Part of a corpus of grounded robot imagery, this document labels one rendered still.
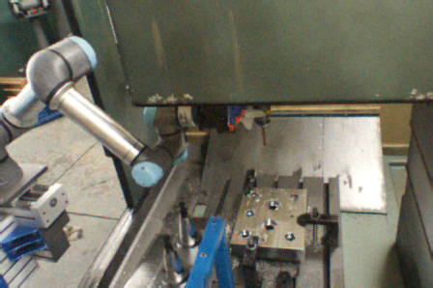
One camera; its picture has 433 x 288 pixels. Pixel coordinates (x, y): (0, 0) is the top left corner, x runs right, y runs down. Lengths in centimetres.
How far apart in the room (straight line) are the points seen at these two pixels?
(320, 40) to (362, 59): 7
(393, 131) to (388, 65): 163
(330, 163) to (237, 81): 140
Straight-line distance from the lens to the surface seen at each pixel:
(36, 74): 118
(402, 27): 69
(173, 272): 91
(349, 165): 208
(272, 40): 69
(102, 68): 160
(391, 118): 228
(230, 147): 218
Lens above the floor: 191
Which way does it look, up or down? 31 degrees down
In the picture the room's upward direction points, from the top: 8 degrees counter-clockwise
